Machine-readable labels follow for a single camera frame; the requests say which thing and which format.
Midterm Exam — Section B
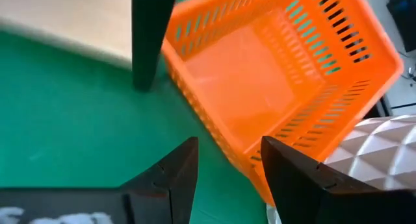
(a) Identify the orange plastic basket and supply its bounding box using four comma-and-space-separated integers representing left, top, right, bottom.
161, 0, 405, 207

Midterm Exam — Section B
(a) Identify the black computer tower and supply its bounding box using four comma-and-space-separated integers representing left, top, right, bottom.
385, 0, 416, 53

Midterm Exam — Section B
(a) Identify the succulent in patterned white pot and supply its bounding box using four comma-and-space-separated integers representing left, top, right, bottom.
266, 114, 416, 224

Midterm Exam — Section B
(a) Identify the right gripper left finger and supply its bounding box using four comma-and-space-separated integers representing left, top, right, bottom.
120, 136, 200, 224

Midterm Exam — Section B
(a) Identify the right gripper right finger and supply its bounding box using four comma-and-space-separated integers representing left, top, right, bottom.
261, 136, 384, 224

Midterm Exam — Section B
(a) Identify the green table mat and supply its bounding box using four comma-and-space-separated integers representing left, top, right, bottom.
0, 0, 270, 224

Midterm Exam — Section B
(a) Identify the black table frame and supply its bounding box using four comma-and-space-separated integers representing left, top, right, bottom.
363, 95, 394, 119

